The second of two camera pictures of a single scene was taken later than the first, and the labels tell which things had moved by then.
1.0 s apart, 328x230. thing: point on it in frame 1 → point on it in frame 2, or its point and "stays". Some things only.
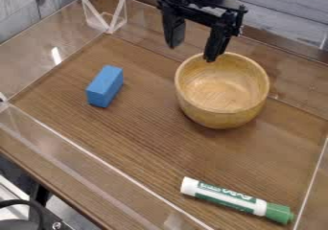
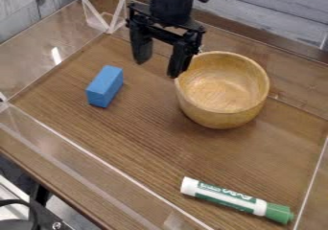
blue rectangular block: [104, 85] stays
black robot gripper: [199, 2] → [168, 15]
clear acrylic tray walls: [211, 139] stays
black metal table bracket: [41, 218] stays
